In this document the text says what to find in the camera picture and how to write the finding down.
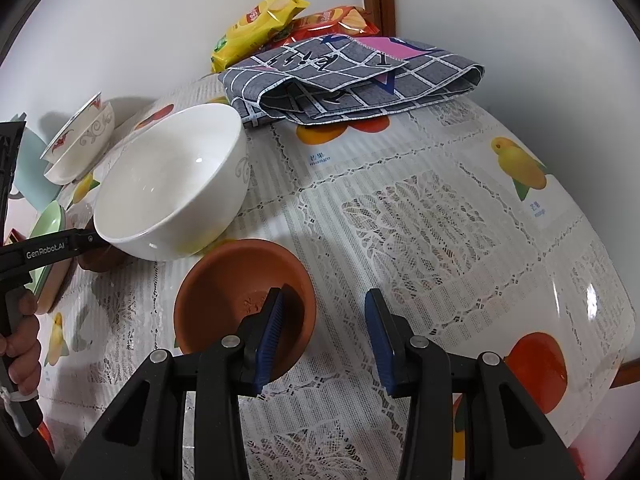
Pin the orange red snack bag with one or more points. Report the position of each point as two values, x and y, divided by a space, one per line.
340 20

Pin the fruit print lace tablecloth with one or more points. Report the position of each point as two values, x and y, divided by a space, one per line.
416 205

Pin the white round porcelain bowl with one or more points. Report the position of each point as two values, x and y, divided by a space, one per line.
177 186

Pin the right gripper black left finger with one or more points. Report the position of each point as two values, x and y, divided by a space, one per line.
140 434

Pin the grey checked folded cloth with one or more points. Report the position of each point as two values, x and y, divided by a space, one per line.
338 78

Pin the large white serving bowl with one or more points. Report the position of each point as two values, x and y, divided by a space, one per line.
77 159

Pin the brown plastic bowl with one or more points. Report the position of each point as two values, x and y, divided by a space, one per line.
233 281

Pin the light teal thermos jug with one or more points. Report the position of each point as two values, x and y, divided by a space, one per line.
29 180

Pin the person's left hand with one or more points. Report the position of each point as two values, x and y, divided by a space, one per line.
23 347

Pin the red patterned white plate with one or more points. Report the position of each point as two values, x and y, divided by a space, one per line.
73 129

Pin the yellow snack bag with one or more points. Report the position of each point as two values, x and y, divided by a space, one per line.
254 29

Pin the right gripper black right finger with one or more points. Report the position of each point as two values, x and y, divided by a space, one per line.
506 435

